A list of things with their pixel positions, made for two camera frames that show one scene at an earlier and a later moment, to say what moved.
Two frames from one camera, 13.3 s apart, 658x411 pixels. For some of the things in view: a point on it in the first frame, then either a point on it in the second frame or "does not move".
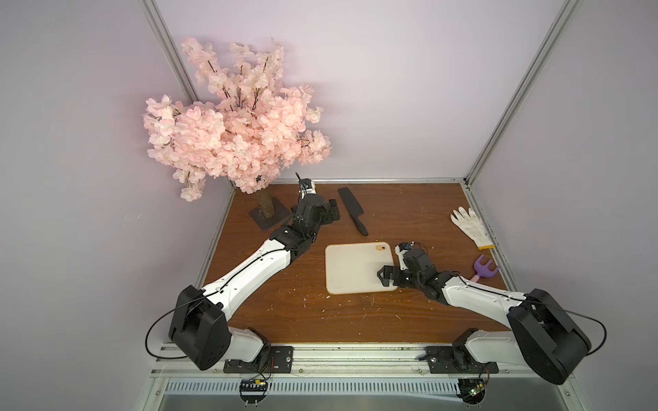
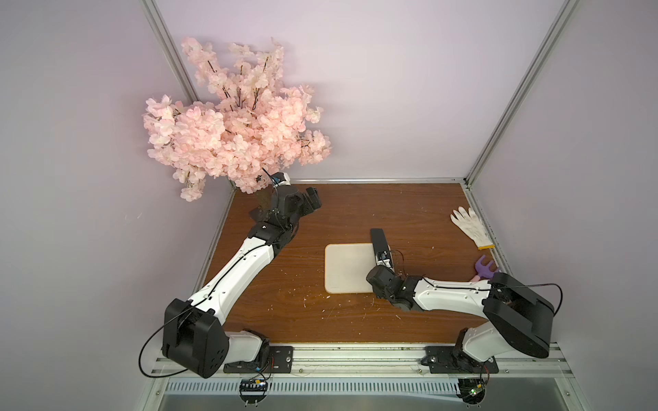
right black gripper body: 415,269 -> 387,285
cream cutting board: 353,267 does not move
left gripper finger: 335,212 -> 314,198
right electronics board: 471,390 does not move
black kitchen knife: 353,207 -> 379,241
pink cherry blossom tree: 246,128 does not move
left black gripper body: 321,217 -> 298,208
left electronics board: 253,390 does not move
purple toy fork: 483,270 does not move
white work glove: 473,226 does not move
